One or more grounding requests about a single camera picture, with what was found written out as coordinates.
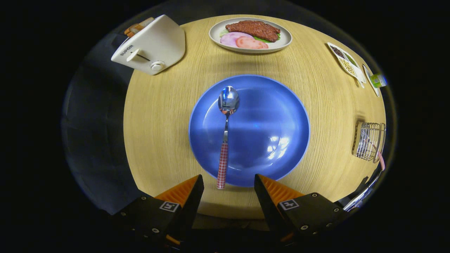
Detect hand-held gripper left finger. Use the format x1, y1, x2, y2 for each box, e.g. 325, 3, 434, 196
112, 174, 205, 246

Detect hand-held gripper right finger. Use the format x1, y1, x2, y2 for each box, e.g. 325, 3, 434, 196
254, 174, 352, 246

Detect spoon with checked handle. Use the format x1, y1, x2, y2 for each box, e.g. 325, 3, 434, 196
217, 86, 240, 189

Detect fork with checked handle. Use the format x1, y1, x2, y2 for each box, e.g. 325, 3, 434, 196
366, 139, 386, 172

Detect blue round plate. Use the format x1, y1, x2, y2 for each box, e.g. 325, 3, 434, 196
188, 74, 311, 188

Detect yellow beans pile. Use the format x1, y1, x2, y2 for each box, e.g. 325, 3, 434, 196
339, 59, 356, 76

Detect white divided dish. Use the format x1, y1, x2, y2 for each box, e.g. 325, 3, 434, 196
327, 42, 367, 88

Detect small white saucer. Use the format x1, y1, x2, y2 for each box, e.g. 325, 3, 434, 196
362, 64, 381, 98

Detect reddish ham slice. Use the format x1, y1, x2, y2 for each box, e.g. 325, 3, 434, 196
236, 37, 269, 50

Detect cream oval plate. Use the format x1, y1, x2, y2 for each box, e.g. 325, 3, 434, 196
209, 18, 293, 54

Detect silver bottle green label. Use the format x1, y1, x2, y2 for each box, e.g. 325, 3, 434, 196
369, 73, 388, 88

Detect green lettuce leaf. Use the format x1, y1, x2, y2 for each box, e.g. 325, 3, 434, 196
219, 30, 282, 44

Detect white toaster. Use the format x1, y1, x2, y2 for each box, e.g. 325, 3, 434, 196
111, 14, 186, 76

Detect pale pink ham slice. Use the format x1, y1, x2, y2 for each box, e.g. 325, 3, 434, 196
220, 32, 253, 48

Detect brown steak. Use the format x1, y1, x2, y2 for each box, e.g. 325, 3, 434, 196
225, 20, 281, 43

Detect toast slices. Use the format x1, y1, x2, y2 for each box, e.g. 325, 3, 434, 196
124, 17, 155, 38

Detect wire cutlery holder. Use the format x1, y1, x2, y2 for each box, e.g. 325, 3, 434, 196
352, 121, 386, 164

